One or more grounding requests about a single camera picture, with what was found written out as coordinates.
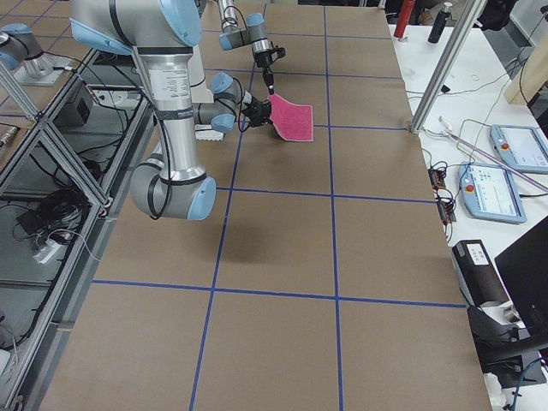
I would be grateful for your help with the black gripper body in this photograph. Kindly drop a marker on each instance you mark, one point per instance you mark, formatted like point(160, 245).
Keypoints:
point(256, 112)
point(262, 60)

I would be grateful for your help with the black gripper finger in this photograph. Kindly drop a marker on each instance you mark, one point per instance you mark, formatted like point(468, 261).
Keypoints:
point(268, 78)

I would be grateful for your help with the pink grey microfibre towel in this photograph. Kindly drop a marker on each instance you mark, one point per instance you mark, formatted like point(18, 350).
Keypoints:
point(293, 122)

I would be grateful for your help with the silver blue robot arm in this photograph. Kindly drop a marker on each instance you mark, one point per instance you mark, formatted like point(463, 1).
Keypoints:
point(161, 37)
point(238, 31)

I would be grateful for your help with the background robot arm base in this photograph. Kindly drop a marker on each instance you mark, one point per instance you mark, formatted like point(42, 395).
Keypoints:
point(22, 54)

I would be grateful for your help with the red bottle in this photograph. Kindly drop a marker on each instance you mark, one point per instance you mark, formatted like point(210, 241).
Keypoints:
point(403, 18)

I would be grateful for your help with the black bottle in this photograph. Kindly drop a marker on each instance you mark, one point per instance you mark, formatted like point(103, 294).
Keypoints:
point(440, 22)

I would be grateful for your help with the small circuit board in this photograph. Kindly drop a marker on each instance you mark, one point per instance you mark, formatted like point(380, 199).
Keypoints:
point(436, 178)

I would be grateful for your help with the near blue teach pendant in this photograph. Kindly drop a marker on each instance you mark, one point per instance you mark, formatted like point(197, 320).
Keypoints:
point(489, 193)

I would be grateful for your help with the blue teach pendant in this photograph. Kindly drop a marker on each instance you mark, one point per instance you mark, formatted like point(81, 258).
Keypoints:
point(522, 148)
point(489, 193)

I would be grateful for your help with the wooden beam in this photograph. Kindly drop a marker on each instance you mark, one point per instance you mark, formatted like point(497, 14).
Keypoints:
point(532, 23)

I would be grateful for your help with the far blue teach pendant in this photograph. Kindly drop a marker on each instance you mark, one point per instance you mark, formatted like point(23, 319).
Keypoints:
point(522, 148)

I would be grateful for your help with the black box with label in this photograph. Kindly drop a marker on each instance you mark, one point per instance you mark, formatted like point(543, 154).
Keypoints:
point(477, 275)

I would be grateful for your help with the black monitor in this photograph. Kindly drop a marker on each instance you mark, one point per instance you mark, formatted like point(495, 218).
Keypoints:
point(523, 269)

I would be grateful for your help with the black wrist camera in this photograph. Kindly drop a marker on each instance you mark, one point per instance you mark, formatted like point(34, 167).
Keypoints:
point(278, 52)

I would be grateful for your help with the aluminium frame post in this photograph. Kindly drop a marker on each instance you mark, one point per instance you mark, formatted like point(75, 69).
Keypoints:
point(470, 13)

